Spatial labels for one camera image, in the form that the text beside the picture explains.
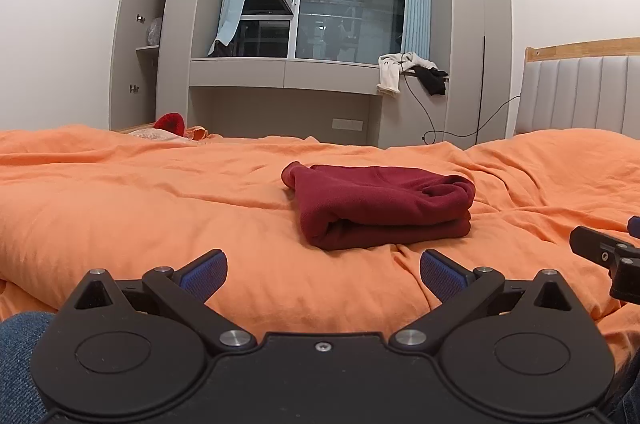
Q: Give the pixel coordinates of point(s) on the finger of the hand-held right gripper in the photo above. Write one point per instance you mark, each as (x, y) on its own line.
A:
(595, 244)
(635, 226)

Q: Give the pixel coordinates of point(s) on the person's right leg in jeans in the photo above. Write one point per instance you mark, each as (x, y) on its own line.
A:
(627, 394)

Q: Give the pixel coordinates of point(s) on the orange blanket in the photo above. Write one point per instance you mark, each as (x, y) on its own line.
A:
(150, 194)

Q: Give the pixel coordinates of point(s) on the dark red knit sweater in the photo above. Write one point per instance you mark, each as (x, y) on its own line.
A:
(380, 204)

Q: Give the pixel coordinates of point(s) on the person's leg in jeans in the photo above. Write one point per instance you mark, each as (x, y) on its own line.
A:
(20, 364)
(627, 394)

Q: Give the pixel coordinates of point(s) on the person's left leg in jeans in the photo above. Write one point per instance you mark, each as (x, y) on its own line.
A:
(20, 364)

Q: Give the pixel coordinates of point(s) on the bright red cloth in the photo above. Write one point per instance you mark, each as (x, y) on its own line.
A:
(170, 123)

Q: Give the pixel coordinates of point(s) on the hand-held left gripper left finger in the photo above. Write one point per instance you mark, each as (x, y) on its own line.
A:
(207, 275)

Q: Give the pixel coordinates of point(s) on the white wall socket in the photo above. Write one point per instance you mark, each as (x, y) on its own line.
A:
(347, 124)

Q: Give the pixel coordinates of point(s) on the grey padded wooden headboard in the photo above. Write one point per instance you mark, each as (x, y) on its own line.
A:
(575, 96)

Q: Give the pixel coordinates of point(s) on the beige patterned cloth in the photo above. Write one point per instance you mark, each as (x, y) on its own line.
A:
(152, 135)

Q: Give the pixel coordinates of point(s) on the white cloth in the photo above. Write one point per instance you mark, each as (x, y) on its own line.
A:
(389, 71)

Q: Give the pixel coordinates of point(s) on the black cloth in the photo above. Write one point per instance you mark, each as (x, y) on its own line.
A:
(432, 80)

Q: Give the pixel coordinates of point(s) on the clear plastic bag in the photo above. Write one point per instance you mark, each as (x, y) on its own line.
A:
(154, 31)

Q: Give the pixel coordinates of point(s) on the grey built-in cabinet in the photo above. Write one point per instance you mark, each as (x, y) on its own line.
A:
(465, 29)

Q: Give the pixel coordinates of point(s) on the open grey cabinet door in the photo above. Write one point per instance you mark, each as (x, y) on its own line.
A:
(127, 44)

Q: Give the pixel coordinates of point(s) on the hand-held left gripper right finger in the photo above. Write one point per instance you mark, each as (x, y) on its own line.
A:
(439, 275)

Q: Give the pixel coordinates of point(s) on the small orange cloth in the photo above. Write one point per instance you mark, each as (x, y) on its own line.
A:
(196, 133)

